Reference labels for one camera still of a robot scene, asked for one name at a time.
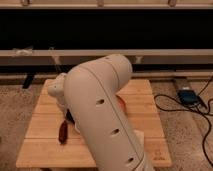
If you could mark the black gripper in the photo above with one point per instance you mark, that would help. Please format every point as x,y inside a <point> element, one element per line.
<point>69,117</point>

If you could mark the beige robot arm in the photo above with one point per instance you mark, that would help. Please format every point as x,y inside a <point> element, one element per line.
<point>88,92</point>

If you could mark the dark red oblong object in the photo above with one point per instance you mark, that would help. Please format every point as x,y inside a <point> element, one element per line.
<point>63,132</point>

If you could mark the orange plate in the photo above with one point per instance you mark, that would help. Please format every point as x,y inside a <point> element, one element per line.
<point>121,102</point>

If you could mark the blue power adapter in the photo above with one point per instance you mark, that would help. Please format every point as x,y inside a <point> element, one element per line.
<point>187,97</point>

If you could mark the grey horizontal rail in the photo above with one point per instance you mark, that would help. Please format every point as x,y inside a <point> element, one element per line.
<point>71,57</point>

